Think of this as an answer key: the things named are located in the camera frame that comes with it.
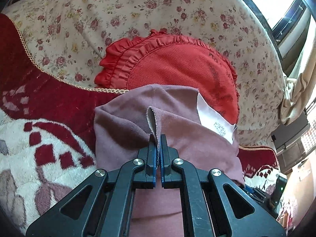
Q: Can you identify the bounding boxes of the mauve pink small garment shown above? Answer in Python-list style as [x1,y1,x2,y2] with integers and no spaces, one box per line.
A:
[94,85,245,236]

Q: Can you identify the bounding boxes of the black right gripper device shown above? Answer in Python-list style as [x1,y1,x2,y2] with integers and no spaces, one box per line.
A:
[244,173,288,219]

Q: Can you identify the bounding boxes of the grey air cooler unit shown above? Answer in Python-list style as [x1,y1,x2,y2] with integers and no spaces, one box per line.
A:
[271,111,310,174]

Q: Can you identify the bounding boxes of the red and white fleece blanket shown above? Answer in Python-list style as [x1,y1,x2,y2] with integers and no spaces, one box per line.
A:
[0,13,281,235]

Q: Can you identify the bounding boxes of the metal window grille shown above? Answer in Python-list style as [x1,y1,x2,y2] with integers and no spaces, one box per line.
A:
[300,99,315,153]

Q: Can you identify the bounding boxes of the beige curtain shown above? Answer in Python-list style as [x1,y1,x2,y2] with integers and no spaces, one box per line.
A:
[279,43,315,125]

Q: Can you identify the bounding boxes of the red ruffled cushion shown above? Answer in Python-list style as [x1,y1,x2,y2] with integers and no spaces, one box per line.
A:
[94,30,239,124]

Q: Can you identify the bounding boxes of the floral cream bedsheet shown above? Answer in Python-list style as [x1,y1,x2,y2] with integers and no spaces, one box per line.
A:
[3,0,285,147]

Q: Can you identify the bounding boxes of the dark framed window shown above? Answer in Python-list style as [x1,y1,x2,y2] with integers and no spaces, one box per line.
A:
[243,0,315,79]

